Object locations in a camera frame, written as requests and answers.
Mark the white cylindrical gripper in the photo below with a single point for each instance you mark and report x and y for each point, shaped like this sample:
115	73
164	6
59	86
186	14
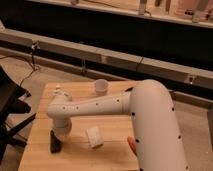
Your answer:
61	127

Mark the black eraser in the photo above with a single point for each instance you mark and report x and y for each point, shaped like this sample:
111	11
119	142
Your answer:
55	143

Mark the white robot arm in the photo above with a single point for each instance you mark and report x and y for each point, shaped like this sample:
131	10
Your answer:
159	144

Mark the white rectangular block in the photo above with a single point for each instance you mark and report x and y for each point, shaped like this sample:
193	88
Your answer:
94	137

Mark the small white bottle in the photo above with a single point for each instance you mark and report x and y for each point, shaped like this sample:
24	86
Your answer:
57	91

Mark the white paper cup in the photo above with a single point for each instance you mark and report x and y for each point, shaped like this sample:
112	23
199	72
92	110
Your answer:
101	86

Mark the black office chair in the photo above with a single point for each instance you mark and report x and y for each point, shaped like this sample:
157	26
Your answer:
10	103

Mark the orange carrot toy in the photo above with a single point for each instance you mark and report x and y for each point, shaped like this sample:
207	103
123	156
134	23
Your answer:
132	144

